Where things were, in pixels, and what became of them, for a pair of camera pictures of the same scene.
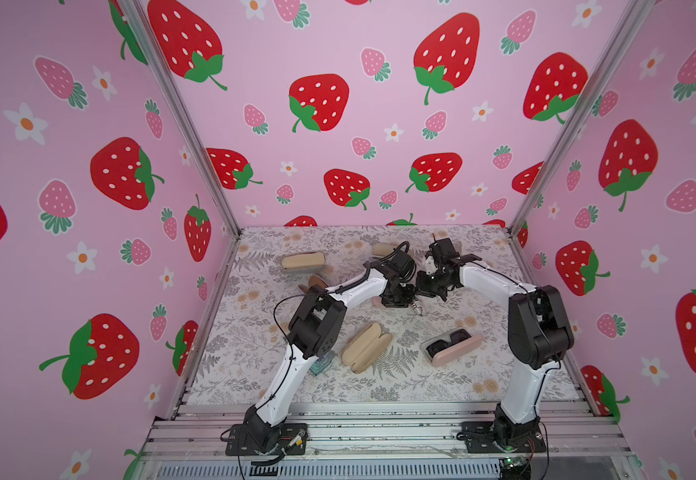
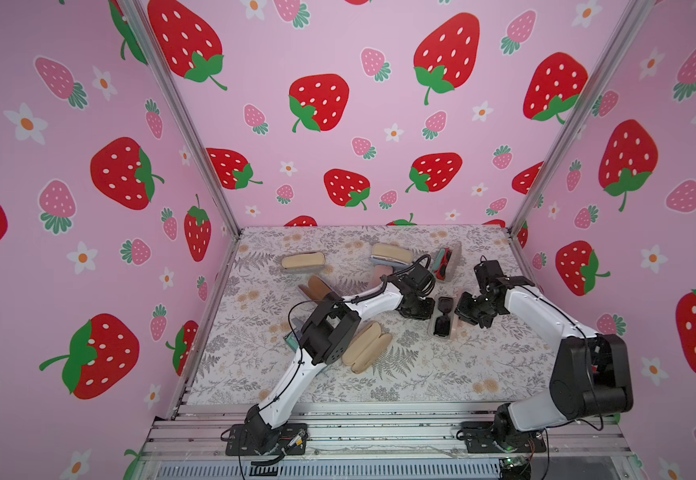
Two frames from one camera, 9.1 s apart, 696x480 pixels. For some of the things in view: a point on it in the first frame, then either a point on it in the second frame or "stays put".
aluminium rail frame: (384, 443) stays put
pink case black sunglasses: (443, 348) to (444, 323)
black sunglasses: (456, 336) to (442, 322)
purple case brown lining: (313, 280) stays put
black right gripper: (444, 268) to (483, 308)
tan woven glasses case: (366, 348) stays put
